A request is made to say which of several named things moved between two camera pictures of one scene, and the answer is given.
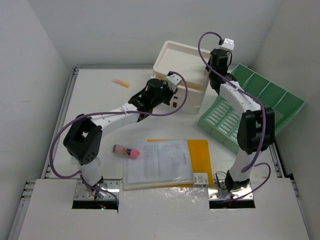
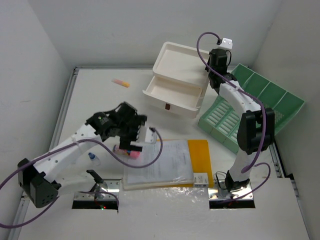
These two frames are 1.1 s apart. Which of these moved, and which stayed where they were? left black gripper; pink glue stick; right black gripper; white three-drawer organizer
Moved: left black gripper
Stayed: white three-drawer organizer; right black gripper; pink glue stick
